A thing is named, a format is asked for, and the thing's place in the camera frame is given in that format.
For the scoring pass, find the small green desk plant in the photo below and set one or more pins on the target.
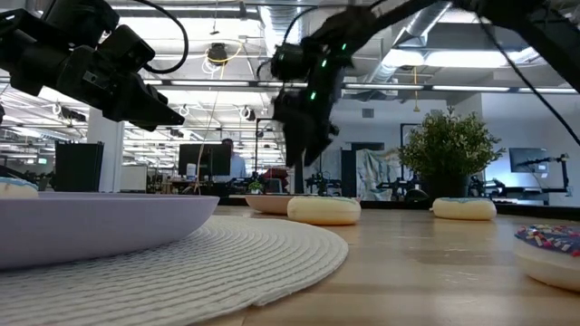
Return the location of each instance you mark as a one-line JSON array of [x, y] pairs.
[[255, 186]]

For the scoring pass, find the red background object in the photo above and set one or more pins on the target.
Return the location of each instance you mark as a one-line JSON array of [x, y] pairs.
[[276, 179]]

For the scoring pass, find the silver ventilation duct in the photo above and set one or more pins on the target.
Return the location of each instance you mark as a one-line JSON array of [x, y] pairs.
[[272, 22]]

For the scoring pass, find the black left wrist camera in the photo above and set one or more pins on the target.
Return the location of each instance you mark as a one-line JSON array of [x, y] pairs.
[[127, 47]]

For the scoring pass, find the white teal draped cloth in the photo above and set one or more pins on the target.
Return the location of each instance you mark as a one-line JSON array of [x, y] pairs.
[[378, 176]]

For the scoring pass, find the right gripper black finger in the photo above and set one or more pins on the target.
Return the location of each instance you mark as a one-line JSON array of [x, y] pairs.
[[294, 149], [319, 145]]

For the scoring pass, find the black ceiling camera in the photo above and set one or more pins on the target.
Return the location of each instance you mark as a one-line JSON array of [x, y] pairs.
[[217, 54]]

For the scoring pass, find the pink plate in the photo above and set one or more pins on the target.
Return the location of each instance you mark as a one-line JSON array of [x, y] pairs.
[[267, 204]]

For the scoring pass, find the small navy sprinkled donut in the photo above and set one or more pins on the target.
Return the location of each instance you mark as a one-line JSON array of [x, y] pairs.
[[548, 267]]

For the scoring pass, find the small green potted plant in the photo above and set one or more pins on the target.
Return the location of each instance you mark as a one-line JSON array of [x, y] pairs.
[[448, 145]]

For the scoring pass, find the person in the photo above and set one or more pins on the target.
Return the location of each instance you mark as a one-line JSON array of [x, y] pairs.
[[236, 165]]

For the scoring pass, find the purple plate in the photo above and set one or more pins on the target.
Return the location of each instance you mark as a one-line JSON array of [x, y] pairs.
[[90, 226]]

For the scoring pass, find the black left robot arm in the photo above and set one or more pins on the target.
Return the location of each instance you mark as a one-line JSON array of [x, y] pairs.
[[27, 50]]

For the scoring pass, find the black boom stand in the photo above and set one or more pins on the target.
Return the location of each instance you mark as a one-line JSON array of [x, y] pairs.
[[565, 176]]

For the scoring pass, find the black rectangular panel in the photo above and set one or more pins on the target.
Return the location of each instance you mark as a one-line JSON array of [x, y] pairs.
[[79, 167]]

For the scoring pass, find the large mint donut black drizzle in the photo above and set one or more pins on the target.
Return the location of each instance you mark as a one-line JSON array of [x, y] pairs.
[[324, 213]]

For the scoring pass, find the ceiling light strip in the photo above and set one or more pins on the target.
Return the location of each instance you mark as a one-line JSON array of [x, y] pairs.
[[190, 83], [471, 89]]

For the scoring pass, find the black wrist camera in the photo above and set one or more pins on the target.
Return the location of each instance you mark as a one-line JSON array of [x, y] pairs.
[[127, 47], [290, 62]]

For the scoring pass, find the white woven round placemat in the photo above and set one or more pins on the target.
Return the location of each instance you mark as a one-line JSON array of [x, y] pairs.
[[181, 280]]

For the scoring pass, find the large blue iced donut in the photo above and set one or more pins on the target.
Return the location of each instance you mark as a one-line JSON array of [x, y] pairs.
[[16, 190], [464, 210]]

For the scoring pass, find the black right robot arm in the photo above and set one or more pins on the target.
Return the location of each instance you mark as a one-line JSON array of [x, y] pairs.
[[557, 36]]

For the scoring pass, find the black computer monitor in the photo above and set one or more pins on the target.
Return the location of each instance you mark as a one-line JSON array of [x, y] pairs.
[[217, 158]]

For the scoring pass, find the dark wall screen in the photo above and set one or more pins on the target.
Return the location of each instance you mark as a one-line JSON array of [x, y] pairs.
[[525, 158]]

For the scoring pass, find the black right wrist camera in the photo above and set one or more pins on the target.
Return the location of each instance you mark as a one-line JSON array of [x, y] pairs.
[[290, 62]]

